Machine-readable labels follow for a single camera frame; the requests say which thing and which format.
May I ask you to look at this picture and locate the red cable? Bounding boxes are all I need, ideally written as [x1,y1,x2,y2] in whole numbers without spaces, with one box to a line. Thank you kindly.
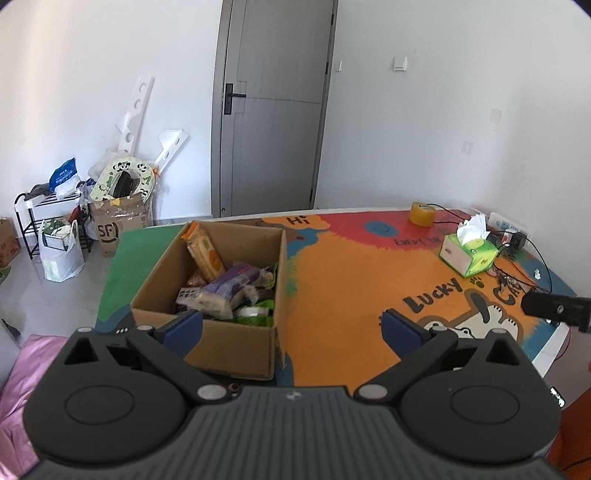
[556,323,574,361]

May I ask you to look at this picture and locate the orange cake packet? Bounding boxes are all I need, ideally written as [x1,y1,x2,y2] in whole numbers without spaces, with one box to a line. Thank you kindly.
[181,222,227,283]

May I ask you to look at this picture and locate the small green snack packet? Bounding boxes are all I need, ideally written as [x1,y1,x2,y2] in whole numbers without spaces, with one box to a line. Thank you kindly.
[233,300,276,328]

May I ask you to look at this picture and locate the white power strip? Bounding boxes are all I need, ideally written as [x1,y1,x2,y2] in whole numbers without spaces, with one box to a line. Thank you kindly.
[488,212,532,237]

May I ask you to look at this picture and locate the blue plastic bag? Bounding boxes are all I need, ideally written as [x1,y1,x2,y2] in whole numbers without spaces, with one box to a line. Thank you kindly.
[49,157,82,195]

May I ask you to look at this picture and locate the black cable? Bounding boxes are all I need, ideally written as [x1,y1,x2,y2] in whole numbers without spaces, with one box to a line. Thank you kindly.
[493,239,555,294]

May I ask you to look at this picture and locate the pink blanket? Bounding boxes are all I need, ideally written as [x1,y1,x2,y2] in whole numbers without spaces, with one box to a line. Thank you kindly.
[0,335,71,477]

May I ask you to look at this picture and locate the white plastic shopping bag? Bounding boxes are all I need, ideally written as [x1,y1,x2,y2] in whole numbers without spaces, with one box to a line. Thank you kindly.
[38,216,86,282]

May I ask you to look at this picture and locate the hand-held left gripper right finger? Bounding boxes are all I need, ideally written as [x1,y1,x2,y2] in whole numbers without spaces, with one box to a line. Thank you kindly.
[353,309,525,407]

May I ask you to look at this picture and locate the brown floor cardboard box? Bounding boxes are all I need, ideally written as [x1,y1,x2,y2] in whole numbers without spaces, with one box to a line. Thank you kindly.
[89,191,156,258]

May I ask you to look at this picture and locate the grey door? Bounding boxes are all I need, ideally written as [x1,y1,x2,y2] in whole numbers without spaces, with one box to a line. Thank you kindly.
[211,0,340,218]

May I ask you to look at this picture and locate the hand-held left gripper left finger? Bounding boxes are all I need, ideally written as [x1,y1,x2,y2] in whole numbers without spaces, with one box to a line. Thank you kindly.
[62,309,232,407]

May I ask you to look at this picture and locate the green tissue box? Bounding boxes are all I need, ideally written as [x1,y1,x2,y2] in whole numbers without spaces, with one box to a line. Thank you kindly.
[438,215,499,278]

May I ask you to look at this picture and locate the white perforated boards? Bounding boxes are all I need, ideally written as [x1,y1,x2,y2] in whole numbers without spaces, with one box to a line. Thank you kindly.
[115,76,154,156]

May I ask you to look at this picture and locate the panda print toilet seat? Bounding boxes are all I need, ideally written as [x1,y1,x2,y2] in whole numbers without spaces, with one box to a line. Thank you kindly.
[89,154,158,202]

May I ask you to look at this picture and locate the printed cardboard carton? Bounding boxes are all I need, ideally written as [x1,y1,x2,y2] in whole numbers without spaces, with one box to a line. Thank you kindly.
[0,217,22,268]

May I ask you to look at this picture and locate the black shoe rack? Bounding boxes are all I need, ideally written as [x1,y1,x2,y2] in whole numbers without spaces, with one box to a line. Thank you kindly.
[14,191,96,258]

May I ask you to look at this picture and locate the black door handle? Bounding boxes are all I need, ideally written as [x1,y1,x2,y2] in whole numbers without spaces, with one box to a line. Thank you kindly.
[223,83,247,115]

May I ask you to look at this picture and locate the short white foam piece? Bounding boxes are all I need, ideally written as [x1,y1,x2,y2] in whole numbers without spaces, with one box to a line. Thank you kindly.
[154,130,190,170]

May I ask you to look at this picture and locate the purple sliced bread packet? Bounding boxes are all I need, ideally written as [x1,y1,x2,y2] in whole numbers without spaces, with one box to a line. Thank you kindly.
[203,263,262,320]

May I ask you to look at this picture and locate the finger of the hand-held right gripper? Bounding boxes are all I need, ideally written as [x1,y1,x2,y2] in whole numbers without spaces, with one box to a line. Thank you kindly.
[522,291,591,331]

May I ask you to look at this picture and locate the yellow tape roll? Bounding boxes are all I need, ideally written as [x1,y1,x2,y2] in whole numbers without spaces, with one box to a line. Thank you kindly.
[410,200,437,227]

